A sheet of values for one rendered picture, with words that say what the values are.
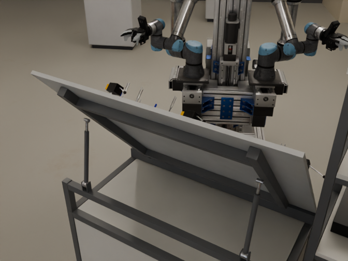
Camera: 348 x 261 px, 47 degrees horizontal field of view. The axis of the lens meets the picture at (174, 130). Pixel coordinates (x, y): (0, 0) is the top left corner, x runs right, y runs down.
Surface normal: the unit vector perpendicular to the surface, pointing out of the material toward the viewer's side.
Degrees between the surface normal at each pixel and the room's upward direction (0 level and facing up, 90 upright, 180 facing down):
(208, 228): 0
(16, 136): 0
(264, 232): 0
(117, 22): 90
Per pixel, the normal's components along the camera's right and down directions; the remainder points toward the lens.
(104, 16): -0.14, 0.52
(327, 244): 0.00, -0.85
